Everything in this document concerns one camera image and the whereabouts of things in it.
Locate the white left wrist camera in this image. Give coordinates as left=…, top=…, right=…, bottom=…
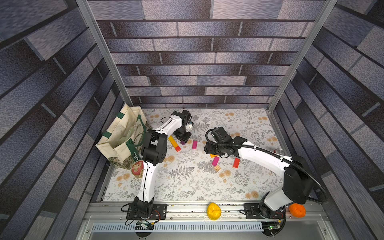
left=186, top=122, right=194, bottom=132

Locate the magenta wooden block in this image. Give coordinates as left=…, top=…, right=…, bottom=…
left=192, top=141, right=198, bottom=150

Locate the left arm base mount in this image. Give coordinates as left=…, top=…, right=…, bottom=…
left=126, top=203, right=168, bottom=222

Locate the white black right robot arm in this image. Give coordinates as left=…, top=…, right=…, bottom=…
left=204, top=127, right=314, bottom=211

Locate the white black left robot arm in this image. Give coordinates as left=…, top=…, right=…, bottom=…
left=133, top=110, right=194, bottom=218

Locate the red wooden block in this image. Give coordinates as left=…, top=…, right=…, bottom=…
left=233, top=158, right=240, bottom=169

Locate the orange-yellow wooden block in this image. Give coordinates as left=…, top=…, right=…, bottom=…
left=168, top=136, right=179, bottom=149

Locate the round red tin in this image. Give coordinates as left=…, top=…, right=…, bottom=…
left=131, top=161, right=144, bottom=178

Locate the pink wooden block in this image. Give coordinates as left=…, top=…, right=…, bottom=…
left=212, top=156, right=220, bottom=167

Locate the orange mandarin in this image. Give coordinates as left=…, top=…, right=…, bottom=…
left=289, top=203, right=307, bottom=218

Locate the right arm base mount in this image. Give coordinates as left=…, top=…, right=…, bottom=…
left=244, top=203, right=286, bottom=220

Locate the slotted metal cable tray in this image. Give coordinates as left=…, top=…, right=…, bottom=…
left=92, top=222, right=264, bottom=233

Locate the black corrugated cable hose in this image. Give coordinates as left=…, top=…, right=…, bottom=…
left=205, top=127, right=330, bottom=205

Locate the cream green tote bag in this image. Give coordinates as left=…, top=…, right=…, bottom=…
left=96, top=104, right=152, bottom=170

